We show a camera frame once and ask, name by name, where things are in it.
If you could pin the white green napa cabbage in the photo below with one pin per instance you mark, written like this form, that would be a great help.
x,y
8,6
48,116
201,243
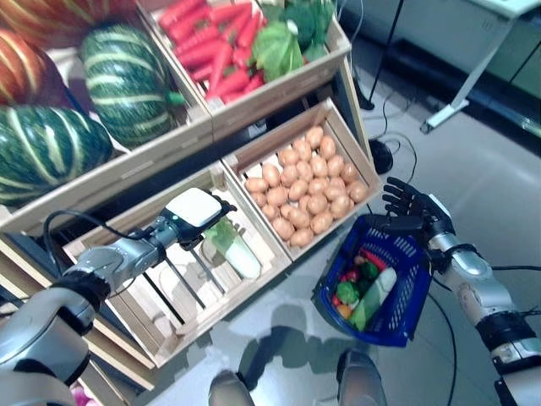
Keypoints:
x,y
241,258
376,296

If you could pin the light green lumpy vegetable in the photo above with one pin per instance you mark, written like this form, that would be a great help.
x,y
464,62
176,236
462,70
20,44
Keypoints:
x,y
347,292

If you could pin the green toy bell pepper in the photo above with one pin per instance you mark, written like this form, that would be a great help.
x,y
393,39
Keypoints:
x,y
367,271

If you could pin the dark green leafy bunch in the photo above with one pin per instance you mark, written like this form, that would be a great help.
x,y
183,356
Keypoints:
x,y
304,21

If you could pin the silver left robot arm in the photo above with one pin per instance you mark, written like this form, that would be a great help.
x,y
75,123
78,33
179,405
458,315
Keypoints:
x,y
122,254

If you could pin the wooden pumpkin crate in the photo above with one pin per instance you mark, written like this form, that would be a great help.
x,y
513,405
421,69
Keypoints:
x,y
127,169

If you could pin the wooden slatted crate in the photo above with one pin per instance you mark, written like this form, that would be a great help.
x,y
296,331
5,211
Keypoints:
x,y
220,317

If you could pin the green striped pumpkin with stem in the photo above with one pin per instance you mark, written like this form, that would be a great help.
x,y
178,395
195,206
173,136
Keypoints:
x,y
127,84

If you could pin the tan toy potato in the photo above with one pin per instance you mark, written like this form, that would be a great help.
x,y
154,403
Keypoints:
x,y
282,228
348,172
315,136
358,191
289,156
302,149
302,237
257,184
327,146
297,217
271,174
317,204
341,206
322,222

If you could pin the red toy pepper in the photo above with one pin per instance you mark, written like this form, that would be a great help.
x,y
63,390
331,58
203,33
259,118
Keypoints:
x,y
336,300

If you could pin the large orange striped pumpkin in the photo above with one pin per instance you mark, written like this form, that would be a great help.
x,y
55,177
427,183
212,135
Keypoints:
x,y
50,21

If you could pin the silver right robot leg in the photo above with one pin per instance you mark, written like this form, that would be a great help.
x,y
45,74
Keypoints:
x,y
363,380

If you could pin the small orange toy vegetable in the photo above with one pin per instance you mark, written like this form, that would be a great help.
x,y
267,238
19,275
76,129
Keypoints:
x,y
344,312

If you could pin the blue plastic shopping basket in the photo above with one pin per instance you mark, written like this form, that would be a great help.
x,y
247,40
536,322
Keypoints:
x,y
389,338

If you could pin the wooden carrot crate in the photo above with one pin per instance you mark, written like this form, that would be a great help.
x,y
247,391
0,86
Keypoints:
x,y
274,97

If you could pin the red toy tomato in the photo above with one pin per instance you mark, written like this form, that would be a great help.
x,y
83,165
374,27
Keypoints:
x,y
350,277

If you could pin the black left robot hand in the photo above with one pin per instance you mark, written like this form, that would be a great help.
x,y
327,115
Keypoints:
x,y
194,209

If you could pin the wooden potato crate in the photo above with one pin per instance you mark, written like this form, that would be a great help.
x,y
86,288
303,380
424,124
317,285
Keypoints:
x,y
346,135

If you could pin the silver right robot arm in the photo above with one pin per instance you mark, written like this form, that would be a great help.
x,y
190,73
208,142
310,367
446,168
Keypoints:
x,y
477,275

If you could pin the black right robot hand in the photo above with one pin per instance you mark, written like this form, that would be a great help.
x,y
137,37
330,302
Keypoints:
x,y
416,211

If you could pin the white desk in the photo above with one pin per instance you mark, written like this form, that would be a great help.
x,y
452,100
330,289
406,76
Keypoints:
x,y
444,116

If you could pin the small tan toy vegetable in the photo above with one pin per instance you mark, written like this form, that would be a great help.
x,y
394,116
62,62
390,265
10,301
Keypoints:
x,y
359,260

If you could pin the light green cabbage head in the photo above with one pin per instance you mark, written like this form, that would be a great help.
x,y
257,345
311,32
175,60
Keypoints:
x,y
277,53

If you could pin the black round floor base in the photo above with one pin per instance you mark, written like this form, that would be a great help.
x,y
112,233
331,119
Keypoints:
x,y
380,158

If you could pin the wooden display stand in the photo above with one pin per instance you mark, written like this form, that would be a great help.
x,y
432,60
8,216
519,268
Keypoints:
x,y
148,190

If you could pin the black tripod stand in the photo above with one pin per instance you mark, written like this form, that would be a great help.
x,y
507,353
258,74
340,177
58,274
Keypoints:
x,y
367,103

